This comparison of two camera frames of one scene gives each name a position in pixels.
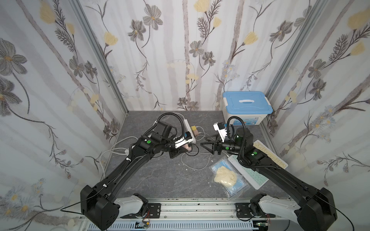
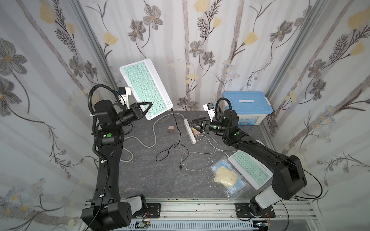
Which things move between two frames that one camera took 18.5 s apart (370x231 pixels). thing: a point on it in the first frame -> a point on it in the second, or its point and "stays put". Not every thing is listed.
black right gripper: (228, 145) -> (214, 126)
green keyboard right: (254, 178) stays put
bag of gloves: (226, 175) stays put
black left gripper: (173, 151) -> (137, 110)
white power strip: (187, 128) stays put
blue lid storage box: (253, 107) stays put
